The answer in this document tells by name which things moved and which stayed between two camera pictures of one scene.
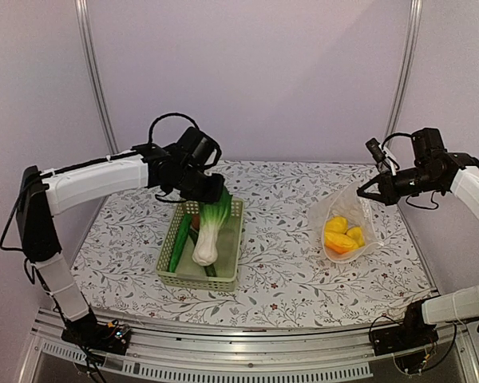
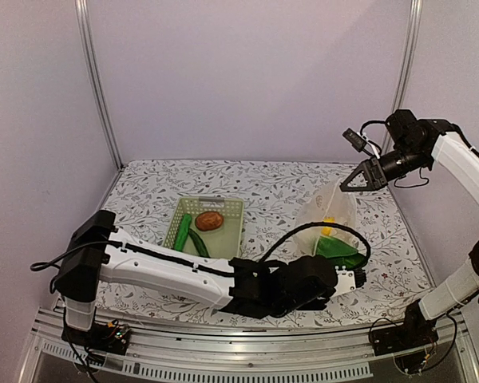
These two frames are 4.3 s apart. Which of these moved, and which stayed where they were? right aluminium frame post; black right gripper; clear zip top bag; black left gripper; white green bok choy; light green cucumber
Moved: white green bok choy; black left gripper; black right gripper; clear zip top bag
Stayed: light green cucumber; right aluminium frame post
